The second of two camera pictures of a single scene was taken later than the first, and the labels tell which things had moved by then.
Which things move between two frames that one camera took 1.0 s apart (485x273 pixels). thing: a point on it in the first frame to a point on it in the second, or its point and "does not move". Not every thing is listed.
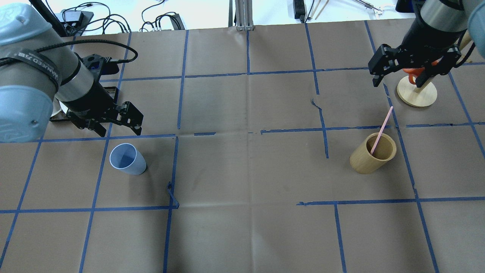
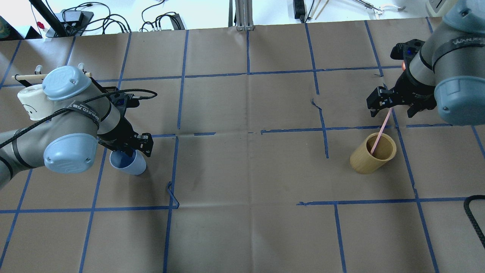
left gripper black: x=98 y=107 to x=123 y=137
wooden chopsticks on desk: x=316 y=7 does not move
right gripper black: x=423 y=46 to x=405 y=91
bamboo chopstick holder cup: x=363 y=162 does not move
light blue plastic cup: x=125 y=157 does not move
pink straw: x=381 y=131 does not move
